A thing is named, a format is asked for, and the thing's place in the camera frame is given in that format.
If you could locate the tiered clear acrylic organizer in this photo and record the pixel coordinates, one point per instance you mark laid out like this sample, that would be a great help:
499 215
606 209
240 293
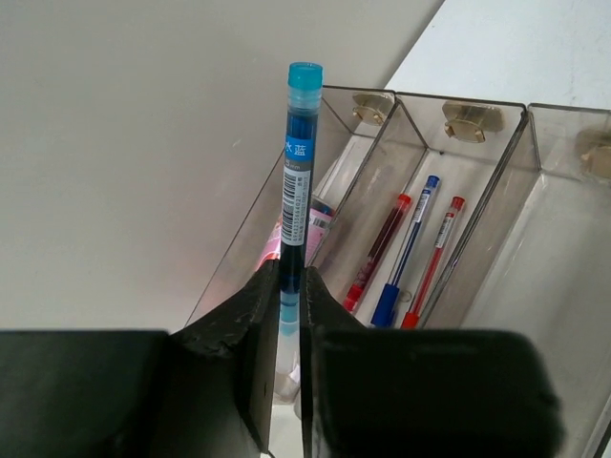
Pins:
529 253

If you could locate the blue gel pen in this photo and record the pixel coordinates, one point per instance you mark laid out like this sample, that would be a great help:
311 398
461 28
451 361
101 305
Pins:
384 311
304 97

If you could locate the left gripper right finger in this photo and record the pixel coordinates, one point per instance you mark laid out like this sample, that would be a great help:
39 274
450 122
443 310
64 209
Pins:
422 393

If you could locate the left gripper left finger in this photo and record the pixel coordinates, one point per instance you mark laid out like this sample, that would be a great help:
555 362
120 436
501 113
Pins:
204 391

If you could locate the red gel pen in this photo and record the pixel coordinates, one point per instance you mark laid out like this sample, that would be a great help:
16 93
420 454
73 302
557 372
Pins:
412 316
376 252

